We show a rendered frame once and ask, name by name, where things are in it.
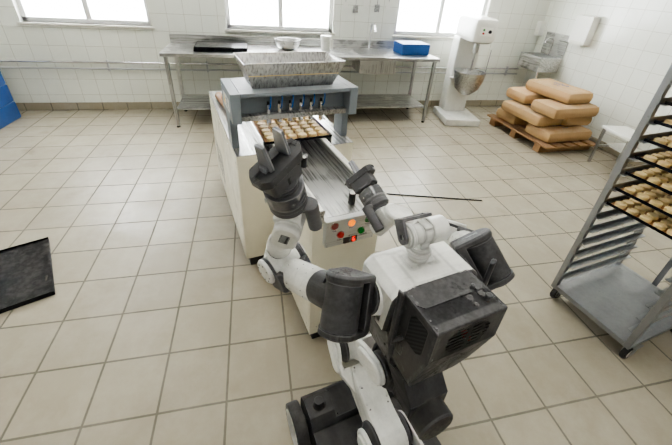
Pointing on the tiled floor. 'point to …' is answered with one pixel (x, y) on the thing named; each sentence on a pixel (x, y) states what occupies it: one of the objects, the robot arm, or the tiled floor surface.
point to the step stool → (614, 143)
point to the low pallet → (539, 139)
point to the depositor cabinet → (247, 206)
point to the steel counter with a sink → (364, 59)
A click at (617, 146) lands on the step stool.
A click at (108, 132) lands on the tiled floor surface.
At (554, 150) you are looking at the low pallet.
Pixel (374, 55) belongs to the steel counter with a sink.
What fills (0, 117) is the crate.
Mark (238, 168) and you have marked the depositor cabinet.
